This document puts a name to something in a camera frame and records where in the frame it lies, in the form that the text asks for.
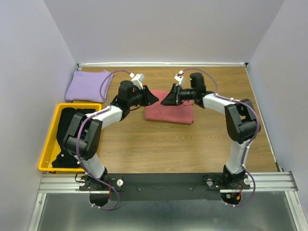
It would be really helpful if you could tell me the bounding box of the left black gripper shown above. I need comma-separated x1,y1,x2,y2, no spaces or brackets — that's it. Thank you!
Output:
128,85,159,107

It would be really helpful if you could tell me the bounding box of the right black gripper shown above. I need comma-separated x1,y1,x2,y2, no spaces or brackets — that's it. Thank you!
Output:
161,83,196,106

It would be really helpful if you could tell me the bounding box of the red t shirt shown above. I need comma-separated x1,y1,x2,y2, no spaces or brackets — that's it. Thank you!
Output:
144,90,194,125

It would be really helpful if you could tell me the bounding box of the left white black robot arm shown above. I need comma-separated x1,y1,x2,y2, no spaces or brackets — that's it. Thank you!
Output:
60,80,159,190

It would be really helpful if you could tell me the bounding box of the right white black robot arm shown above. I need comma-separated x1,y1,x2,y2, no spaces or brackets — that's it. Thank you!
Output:
161,71,260,189

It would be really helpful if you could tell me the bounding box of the folded purple t shirt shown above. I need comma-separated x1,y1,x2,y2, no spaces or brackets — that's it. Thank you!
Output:
65,70,114,103

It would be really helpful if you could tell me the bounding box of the black t shirt in bin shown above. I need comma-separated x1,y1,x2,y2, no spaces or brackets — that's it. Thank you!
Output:
52,107,95,168

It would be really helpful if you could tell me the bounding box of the yellow plastic bin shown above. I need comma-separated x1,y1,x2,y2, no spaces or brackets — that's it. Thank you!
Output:
38,103,102,172

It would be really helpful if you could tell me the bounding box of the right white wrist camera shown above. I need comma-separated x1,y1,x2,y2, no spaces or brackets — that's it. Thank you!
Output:
174,70,185,87

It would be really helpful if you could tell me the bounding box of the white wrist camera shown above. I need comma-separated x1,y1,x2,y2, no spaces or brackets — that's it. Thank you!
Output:
129,73,145,90
174,70,185,87

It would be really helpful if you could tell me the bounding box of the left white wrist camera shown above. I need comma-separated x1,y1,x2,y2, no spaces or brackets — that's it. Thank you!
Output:
129,73,145,90

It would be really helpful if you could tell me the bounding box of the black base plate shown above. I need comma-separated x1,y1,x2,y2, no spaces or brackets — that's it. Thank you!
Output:
78,173,251,205

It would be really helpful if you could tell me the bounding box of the aluminium front rail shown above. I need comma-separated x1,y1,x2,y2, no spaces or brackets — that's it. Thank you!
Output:
38,172,298,193

